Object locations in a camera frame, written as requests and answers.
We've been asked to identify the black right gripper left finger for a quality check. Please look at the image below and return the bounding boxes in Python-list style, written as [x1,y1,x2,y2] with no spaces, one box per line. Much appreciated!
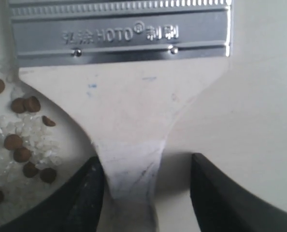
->
[0,157,104,232]

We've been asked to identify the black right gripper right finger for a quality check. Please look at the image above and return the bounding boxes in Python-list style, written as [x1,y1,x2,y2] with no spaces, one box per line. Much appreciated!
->
[190,153,287,232]

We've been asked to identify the white paint brush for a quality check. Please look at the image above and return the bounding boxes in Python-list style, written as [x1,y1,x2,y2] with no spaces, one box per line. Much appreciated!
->
[8,0,233,232]

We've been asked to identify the scattered rice and brown pellets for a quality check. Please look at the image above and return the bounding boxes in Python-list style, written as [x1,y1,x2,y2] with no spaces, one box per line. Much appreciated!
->
[0,58,63,227]

